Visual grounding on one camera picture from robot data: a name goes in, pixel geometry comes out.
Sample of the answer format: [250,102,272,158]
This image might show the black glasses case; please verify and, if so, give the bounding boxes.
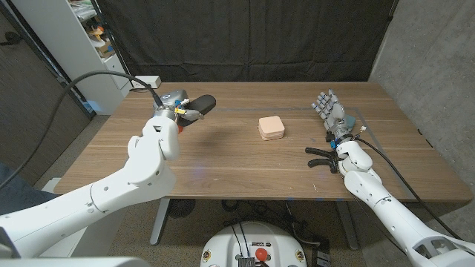
[177,93,217,128]

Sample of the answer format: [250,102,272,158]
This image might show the white power strip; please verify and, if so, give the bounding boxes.
[131,75,163,90]

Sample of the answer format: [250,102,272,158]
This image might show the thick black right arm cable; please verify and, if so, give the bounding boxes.
[356,136,462,241]

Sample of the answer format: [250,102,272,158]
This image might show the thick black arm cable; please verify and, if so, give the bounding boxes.
[356,136,462,241]
[0,70,164,191]

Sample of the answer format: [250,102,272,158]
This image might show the black door handle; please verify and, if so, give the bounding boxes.
[0,30,23,47]

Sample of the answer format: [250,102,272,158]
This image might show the white shelf cabinet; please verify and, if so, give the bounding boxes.
[10,0,134,116]

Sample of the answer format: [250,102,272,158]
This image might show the grey table leg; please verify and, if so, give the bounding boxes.
[149,198,171,246]
[335,200,359,251]

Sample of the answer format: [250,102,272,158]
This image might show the white robot torso base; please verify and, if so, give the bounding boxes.
[200,221,308,267]

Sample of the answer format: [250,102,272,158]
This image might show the tangled black floor cables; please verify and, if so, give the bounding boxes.
[222,200,324,245]

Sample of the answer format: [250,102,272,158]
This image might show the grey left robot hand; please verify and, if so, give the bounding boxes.
[152,88,205,123]

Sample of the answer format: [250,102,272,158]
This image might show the pink jewelry box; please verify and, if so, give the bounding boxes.
[258,115,286,142]

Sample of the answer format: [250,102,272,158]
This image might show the round black floor fan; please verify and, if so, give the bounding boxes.
[167,199,196,219]

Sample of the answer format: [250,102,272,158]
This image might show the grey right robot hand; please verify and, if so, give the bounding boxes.
[311,88,356,140]

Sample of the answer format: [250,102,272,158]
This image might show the person leg in jeans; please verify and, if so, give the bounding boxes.
[0,161,56,217]

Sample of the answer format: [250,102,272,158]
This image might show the orange toy figure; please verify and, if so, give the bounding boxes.
[88,24,105,42]

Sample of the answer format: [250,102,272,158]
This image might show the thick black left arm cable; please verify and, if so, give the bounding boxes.
[0,70,164,191]

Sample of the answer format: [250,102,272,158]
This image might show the cardboard box on shelf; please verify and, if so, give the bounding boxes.
[94,39,116,59]

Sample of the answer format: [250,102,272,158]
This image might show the black forked plastic tool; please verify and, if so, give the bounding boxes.
[304,146,339,174]

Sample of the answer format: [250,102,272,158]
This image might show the black curtain backdrop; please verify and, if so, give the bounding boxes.
[95,0,400,83]

